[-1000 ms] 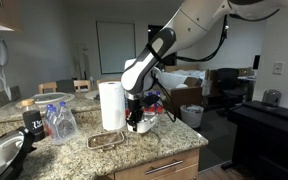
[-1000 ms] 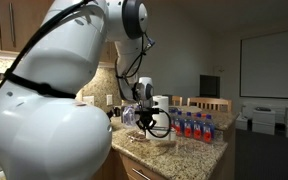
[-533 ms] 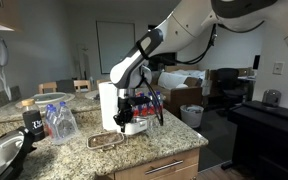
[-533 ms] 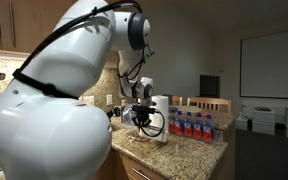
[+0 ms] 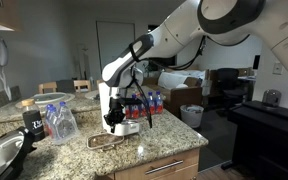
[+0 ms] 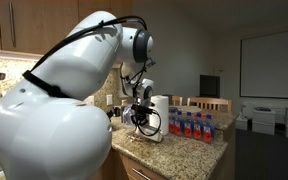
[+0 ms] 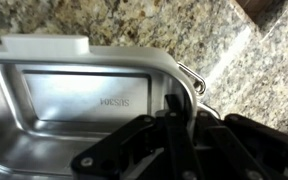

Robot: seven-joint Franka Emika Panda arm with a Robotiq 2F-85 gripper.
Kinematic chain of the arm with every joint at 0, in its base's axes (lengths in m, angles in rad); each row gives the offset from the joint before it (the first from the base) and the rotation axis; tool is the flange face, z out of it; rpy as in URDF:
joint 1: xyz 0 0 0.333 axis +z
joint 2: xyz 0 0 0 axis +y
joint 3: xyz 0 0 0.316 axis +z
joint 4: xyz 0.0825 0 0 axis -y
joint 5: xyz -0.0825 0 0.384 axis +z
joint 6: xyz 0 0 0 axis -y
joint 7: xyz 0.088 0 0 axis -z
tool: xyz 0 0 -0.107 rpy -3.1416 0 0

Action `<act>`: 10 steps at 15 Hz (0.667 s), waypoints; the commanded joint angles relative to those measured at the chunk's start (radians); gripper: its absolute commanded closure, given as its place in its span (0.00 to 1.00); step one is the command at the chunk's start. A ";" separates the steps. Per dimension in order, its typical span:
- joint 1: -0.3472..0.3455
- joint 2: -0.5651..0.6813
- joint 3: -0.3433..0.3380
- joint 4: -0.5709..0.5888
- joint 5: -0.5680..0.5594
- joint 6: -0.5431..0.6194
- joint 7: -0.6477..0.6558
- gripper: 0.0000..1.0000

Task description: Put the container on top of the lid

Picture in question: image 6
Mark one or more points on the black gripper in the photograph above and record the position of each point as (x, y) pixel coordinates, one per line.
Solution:
(140, 119)

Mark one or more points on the white rectangular food container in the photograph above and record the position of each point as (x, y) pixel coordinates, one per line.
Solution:
(155, 135)

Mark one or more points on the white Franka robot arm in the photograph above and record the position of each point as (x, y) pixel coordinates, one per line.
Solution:
(50, 133)

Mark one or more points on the white paper towel roll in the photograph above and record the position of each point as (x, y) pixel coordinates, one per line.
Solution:
(162, 113)

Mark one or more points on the red label water bottle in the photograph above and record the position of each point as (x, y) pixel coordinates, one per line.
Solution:
(188, 127)
(172, 121)
(208, 131)
(197, 129)
(179, 125)

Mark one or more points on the small wooden chair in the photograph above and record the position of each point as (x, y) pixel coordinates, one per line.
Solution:
(176, 100)

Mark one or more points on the wooden counter drawer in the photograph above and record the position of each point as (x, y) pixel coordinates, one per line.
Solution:
(134, 168)

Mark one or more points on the wide wooden chair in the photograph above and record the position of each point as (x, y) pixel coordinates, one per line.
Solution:
(210, 104)

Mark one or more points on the black flat screen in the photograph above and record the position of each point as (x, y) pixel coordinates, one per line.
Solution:
(209, 86)

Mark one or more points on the white projector screen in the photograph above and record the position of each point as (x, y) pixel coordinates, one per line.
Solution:
(272, 63)

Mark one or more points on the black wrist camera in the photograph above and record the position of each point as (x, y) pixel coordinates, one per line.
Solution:
(140, 108)

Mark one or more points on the white wall outlet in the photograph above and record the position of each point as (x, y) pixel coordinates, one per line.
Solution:
(109, 100)

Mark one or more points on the wooden wall cabinet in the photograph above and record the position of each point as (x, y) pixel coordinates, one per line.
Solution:
(44, 23)

